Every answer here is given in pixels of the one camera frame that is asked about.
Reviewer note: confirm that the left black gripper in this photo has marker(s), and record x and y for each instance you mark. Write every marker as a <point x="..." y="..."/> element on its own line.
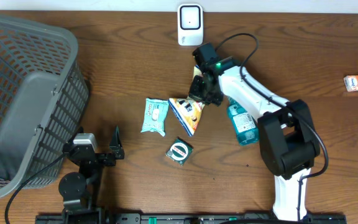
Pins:
<point x="115" y="150"/>

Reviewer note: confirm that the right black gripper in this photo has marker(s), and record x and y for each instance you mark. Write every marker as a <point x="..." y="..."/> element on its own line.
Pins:
<point x="192" y="92"/>

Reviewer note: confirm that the yellow snack bag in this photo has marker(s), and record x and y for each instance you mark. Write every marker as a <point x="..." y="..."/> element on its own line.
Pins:
<point x="188" y="111"/>

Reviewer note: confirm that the teal wet wipes pack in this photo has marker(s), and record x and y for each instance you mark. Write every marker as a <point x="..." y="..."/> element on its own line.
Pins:
<point x="154" y="116"/>

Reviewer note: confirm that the blue mouthwash bottle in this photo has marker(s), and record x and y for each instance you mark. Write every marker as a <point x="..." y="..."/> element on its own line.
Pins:
<point x="243" y="123"/>

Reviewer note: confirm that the green round-label box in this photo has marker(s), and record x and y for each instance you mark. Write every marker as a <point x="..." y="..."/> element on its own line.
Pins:
<point x="179" y="151"/>

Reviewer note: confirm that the orange snack packet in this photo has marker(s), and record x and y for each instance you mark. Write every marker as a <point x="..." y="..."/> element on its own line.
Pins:
<point x="351" y="83"/>

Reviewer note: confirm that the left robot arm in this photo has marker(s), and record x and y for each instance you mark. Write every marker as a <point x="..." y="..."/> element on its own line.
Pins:
<point x="80" y="189"/>

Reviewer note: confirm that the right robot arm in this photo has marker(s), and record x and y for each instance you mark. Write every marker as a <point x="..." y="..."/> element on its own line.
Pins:
<point x="287" y="138"/>

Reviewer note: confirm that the white barcode scanner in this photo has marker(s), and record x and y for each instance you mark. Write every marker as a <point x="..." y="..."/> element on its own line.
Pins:
<point x="190" y="24"/>

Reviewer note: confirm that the grey plastic shopping basket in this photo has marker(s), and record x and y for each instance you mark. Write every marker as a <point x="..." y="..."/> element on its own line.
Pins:
<point x="43" y="95"/>

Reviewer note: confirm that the black mounting rail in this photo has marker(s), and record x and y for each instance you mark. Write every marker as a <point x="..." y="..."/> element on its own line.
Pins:
<point x="135" y="218"/>

